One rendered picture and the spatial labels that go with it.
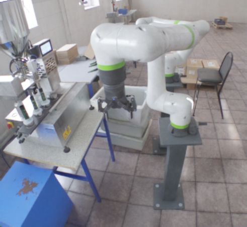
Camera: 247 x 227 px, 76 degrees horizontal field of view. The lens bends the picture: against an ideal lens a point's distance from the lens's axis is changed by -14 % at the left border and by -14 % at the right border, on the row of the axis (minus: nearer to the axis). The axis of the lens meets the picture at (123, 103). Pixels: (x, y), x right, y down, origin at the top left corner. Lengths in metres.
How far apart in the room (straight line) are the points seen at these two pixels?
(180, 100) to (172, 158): 0.47
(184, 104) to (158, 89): 0.17
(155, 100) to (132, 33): 0.65
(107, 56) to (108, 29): 0.08
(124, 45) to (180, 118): 0.68
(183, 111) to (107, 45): 0.65
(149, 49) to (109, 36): 0.12
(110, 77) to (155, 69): 0.45
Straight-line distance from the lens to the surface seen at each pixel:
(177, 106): 1.02
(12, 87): 1.31
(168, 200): 1.90
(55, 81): 1.61
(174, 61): 1.67
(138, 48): 0.47
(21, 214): 1.46
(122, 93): 0.64
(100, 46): 0.54
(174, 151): 1.28
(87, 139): 1.45
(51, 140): 1.38
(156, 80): 1.02
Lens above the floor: 1.73
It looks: 34 degrees down
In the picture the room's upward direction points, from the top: 7 degrees counter-clockwise
